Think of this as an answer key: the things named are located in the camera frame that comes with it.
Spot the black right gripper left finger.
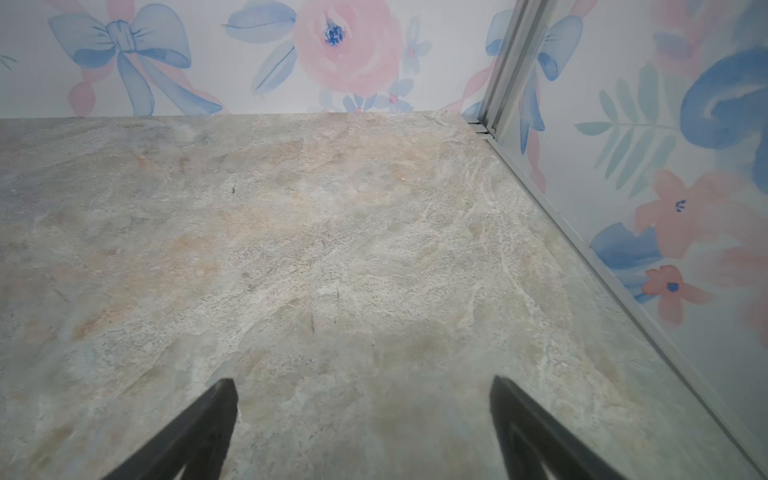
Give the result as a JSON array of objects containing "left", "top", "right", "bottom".
[{"left": 106, "top": 378, "right": 238, "bottom": 479}]

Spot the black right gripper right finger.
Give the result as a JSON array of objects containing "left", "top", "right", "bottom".
[{"left": 489, "top": 376, "right": 623, "bottom": 480}]

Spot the aluminium corner post right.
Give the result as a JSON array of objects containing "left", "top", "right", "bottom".
[{"left": 478, "top": 0, "right": 557, "bottom": 139}]

